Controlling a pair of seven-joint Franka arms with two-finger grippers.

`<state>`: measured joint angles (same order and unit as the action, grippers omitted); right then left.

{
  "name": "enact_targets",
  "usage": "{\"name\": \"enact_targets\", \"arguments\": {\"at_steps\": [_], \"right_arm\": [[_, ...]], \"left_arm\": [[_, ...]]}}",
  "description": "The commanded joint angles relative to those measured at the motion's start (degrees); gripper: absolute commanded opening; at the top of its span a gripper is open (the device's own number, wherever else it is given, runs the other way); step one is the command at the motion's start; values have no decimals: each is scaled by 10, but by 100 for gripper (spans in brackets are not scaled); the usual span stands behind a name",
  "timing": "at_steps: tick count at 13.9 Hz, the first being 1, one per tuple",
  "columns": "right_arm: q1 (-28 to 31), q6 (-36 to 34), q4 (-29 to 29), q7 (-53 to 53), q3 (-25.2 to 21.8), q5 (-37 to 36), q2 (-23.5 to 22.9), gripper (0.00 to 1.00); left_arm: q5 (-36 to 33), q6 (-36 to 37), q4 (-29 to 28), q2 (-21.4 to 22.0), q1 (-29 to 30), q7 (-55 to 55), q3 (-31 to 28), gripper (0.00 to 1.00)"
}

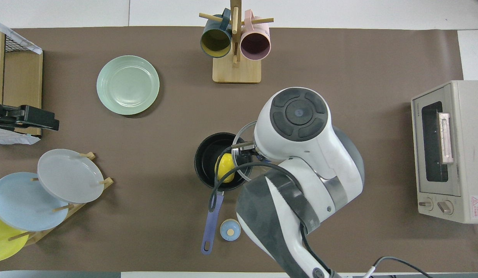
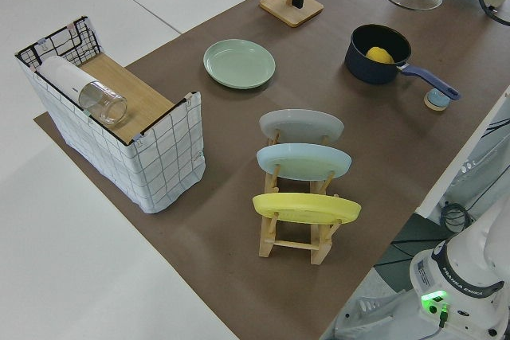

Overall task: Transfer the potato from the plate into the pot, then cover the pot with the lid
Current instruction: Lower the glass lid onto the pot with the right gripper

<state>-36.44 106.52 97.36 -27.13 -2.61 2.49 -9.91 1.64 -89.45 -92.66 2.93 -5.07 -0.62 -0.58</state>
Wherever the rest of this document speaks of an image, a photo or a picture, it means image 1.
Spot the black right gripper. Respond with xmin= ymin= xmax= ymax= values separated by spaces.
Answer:
xmin=234 ymin=148 xmax=262 ymax=166

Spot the glass lid blue knob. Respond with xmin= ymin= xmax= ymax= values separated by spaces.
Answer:
xmin=231 ymin=120 xmax=262 ymax=182

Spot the yellow lemon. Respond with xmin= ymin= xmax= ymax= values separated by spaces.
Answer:
xmin=215 ymin=153 xmax=236 ymax=183

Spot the pale grey plate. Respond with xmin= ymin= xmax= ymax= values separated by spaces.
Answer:
xmin=37 ymin=149 xmax=105 ymax=204

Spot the light blue plate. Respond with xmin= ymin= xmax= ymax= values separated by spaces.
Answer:
xmin=0 ymin=172 xmax=69 ymax=232

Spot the light green plate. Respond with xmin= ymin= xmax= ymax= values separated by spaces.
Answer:
xmin=96 ymin=55 xmax=160 ymax=116

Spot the wooden plate rack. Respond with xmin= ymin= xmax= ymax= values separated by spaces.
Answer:
xmin=7 ymin=152 xmax=114 ymax=246

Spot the yellow plate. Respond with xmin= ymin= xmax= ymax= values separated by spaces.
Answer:
xmin=0 ymin=208 xmax=29 ymax=263

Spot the white crumpled paper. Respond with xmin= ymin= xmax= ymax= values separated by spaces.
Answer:
xmin=0 ymin=127 xmax=41 ymax=146
xmin=0 ymin=19 xmax=43 ymax=54

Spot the small blue round lid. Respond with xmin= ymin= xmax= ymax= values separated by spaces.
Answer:
xmin=219 ymin=219 xmax=242 ymax=242

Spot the dark blue saucepan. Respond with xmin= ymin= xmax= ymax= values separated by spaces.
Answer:
xmin=194 ymin=132 xmax=253 ymax=255

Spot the wooden mug rack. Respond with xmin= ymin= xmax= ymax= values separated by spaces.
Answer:
xmin=199 ymin=0 xmax=274 ymax=84

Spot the pink mug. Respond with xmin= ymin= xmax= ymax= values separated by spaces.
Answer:
xmin=240 ymin=10 xmax=271 ymax=61

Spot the dark teal mug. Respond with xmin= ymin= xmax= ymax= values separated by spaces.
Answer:
xmin=200 ymin=8 xmax=232 ymax=59

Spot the brown table mat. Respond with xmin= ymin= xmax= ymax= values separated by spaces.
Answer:
xmin=0 ymin=26 xmax=478 ymax=273

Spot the beige toaster oven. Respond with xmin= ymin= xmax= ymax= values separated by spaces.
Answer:
xmin=411 ymin=80 xmax=478 ymax=224

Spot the black wire basket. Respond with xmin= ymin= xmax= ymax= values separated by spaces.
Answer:
xmin=5 ymin=34 xmax=32 ymax=53

